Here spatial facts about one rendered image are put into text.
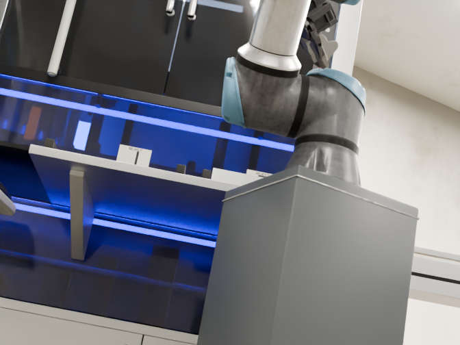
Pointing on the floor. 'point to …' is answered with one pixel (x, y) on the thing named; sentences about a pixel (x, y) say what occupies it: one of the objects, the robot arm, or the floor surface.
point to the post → (346, 37)
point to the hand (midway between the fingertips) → (320, 66)
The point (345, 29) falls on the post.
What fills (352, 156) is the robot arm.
